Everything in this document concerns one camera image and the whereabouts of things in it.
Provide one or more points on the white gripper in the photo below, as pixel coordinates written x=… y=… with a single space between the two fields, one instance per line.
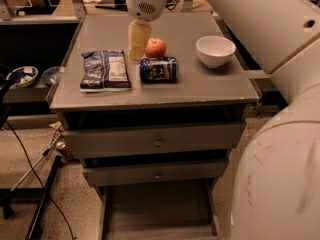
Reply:
x=146 y=4

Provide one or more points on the blue chip bag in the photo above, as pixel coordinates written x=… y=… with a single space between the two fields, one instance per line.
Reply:
x=105 y=70

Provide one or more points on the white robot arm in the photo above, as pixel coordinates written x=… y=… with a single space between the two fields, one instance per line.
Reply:
x=276 y=192

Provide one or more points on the grey drawer cabinet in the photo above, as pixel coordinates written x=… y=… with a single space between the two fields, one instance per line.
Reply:
x=199 y=95

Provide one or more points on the top grey drawer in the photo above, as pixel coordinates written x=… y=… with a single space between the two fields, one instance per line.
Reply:
x=115 y=142

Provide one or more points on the middle grey drawer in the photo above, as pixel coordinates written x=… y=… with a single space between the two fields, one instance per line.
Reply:
x=158 y=172

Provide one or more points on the open bottom grey drawer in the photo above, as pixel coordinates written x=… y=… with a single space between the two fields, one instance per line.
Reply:
x=176 y=210

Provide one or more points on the red apple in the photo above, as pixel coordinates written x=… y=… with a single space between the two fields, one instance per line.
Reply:
x=156 y=47

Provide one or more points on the black monitor stand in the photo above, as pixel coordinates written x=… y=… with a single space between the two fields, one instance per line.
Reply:
x=112 y=4

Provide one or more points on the blue soda can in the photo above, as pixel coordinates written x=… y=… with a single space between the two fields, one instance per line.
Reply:
x=159 y=69

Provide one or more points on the white ceramic bowl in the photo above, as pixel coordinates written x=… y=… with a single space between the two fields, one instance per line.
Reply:
x=215 y=51

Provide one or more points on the clear glass bowl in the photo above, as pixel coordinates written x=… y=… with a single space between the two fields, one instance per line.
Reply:
x=52 y=75

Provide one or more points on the bowl with small items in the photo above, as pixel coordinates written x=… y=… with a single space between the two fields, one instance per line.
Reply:
x=23 y=76

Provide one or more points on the black stand base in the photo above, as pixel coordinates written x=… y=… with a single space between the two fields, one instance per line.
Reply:
x=39 y=196

